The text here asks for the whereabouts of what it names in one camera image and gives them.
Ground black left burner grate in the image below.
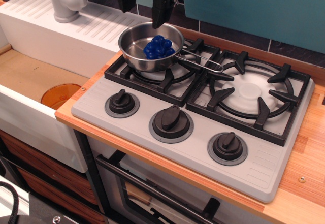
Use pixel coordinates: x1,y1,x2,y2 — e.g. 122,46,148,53
104,39,221,107

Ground white sink unit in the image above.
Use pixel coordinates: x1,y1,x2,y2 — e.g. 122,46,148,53
1,0,148,173

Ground wooden drawer fronts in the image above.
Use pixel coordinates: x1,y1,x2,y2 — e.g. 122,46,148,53
1,131,108,223

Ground black braided cable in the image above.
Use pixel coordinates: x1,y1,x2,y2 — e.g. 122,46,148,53
0,181,20,224

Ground black middle stove knob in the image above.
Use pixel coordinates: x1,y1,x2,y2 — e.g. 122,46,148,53
149,105,194,144

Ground black stove knob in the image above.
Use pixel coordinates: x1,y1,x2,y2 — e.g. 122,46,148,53
104,89,140,118
207,132,248,166
149,105,194,144

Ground teal cabinet right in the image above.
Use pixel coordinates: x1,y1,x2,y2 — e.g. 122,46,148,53
184,0,324,53

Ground black burner grate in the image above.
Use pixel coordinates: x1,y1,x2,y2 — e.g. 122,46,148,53
186,50,314,146
104,39,221,107

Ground black left stove knob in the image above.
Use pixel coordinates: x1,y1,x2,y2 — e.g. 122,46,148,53
104,89,140,118

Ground black right burner grate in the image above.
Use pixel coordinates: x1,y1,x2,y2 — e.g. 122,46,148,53
186,50,314,146

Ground black right stove knob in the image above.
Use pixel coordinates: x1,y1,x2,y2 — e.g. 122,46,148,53
207,132,248,166

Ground grey toy stove top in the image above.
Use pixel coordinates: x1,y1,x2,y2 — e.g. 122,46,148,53
70,27,316,204

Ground oven door with handle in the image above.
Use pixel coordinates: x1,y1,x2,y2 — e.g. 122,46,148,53
94,150,267,223

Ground blue toy blueberry cluster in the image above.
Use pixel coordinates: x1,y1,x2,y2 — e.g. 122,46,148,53
143,35,176,60

